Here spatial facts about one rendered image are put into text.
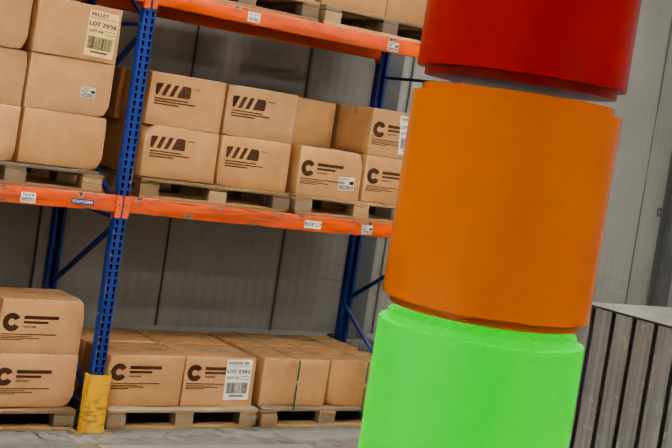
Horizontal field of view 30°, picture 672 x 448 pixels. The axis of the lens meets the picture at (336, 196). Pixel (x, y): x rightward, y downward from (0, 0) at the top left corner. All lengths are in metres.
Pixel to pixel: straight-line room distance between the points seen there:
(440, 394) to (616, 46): 0.09
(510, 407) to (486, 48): 0.08
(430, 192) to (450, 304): 0.03
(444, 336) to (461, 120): 0.05
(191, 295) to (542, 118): 10.16
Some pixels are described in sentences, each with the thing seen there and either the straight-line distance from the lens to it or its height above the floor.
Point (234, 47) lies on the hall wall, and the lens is 10.36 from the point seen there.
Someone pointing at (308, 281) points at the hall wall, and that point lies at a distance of 10.99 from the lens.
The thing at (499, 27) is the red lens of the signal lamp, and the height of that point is 2.28.
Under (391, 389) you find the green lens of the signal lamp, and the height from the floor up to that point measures 2.20.
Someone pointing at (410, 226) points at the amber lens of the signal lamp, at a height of 2.23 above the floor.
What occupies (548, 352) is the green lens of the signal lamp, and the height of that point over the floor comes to 2.21.
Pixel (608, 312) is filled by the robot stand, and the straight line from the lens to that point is 2.14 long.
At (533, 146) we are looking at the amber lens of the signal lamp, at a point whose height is 2.26.
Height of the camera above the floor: 2.25
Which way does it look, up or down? 3 degrees down
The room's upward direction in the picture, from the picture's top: 9 degrees clockwise
